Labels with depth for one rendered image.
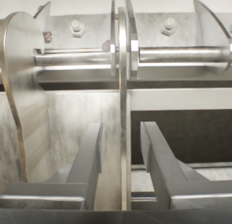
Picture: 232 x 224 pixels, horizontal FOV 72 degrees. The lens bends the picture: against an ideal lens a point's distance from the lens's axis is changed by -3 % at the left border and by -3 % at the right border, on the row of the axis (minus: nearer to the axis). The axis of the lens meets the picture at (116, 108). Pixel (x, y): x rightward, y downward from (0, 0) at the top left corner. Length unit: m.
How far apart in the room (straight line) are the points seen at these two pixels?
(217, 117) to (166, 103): 1.45
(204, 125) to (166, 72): 1.39
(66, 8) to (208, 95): 0.20
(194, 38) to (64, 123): 0.17
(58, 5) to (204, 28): 0.18
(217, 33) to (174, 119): 1.31
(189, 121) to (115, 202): 1.35
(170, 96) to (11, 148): 0.19
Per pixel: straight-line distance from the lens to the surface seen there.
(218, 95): 0.21
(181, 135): 1.47
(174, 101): 0.19
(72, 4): 0.24
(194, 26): 0.23
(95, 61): 0.16
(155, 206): 1.18
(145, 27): 0.21
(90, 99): 0.18
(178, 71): 0.20
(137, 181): 1.27
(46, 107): 0.19
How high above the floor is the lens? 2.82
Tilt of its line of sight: 73 degrees down
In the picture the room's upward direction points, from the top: 178 degrees counter-clockwise
